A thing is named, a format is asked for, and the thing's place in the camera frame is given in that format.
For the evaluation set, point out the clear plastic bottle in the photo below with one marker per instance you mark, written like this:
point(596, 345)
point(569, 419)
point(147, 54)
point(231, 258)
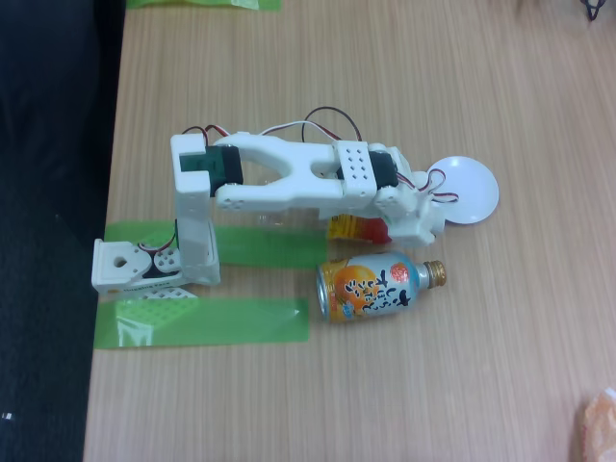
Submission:
point(356, 228)

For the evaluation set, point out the orange drink bottle can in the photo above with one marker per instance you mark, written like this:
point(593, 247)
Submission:
point(366, 289)

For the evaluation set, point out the small white round plate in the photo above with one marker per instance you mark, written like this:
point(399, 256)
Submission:
point(479, 187)

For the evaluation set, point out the wide green tape strip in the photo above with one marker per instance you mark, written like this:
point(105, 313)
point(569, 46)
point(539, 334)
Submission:
point(269, 248)

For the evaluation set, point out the long green tape strip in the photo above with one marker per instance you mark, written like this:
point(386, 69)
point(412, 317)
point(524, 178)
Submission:
point(231, 322)

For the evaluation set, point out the orange translucent plastic bag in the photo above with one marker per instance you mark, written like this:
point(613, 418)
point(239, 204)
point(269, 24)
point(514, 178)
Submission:
point(599, 428)

